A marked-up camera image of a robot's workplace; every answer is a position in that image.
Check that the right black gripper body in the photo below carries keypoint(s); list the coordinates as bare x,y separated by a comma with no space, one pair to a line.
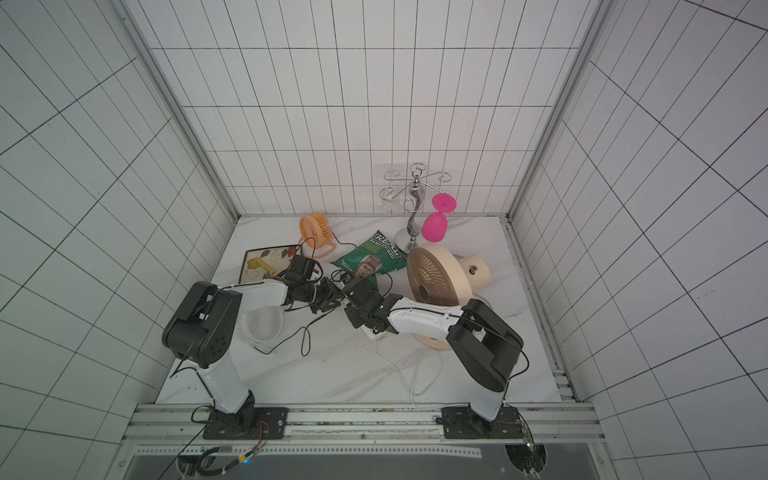
358,293

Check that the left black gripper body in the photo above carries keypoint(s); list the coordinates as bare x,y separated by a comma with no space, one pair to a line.
318,298

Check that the large beige desk fan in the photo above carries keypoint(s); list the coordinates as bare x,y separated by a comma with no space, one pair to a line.
441,285

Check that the white power strip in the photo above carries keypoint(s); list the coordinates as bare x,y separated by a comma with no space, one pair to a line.
370,334

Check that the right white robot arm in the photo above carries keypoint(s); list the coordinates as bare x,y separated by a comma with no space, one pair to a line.
487,347

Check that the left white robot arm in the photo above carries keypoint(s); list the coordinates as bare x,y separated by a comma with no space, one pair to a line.
201,331

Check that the small orange desk fan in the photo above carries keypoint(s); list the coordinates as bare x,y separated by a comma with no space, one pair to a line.
317,234

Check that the green chip bag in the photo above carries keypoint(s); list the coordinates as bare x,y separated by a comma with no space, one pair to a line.
375,256

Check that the silver glass holder stand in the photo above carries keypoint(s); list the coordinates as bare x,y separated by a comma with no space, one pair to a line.
414,195

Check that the pink plastic wine glass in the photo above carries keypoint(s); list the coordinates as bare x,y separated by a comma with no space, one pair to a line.
435,225

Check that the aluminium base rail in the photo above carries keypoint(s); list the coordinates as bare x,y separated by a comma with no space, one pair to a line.
171,429

